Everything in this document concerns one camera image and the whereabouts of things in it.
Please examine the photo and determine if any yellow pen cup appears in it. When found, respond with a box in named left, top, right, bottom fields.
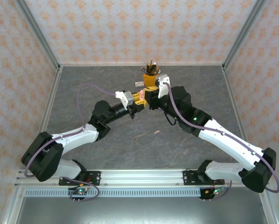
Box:
left=142, top=70, right=159, bottom=87

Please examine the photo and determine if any small circuit board green light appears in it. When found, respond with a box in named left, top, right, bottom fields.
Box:
left=206, top=186, right=226, bottom=196
left=69, top=186, right=90, bottom=196

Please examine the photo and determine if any grey metal panel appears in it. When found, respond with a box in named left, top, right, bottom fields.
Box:
left=15, top=197, right=267, bottom=224

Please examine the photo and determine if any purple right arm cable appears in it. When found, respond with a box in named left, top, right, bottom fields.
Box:
left=165, top=81, right=279, bottom=203

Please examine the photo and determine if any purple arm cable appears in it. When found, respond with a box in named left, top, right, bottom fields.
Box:
left=165, top=81, right=279, bottom=203
left=24, top=83, right=118, bottom=203

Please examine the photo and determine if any black short looped cable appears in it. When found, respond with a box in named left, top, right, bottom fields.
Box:
left=164, top=109, right=177, bottom=126

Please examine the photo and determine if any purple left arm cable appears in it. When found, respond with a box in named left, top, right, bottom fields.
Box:
left=24, top=83, right=118, bottom=203

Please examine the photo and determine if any aluminium frame back rail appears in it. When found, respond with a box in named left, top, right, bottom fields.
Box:
left=59, top=63, right=224, bottom=67

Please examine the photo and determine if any aluminium frame side rail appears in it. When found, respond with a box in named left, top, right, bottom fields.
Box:
left=26, top=66, right=63, bottom=170
left=222, top=66, right=257, bottom=169

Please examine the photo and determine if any aluminium front mounting rail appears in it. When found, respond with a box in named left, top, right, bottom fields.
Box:
left=14, top=169, right=270, bottom=187

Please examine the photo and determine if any white slotted cable duct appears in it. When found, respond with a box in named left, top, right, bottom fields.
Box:
left=24, top=189, right=202, bottom=198

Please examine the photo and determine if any aluminium frame corner post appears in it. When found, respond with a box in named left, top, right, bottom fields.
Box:
left=222, top=0, right=268, bottom=70
left=14, top=0, right=62, bottom=70

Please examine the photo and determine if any aluminium frame lower post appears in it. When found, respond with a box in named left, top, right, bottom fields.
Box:
left=257, top=186, right=279, bottom=224
left=2, top=186, right=25, bottom=224

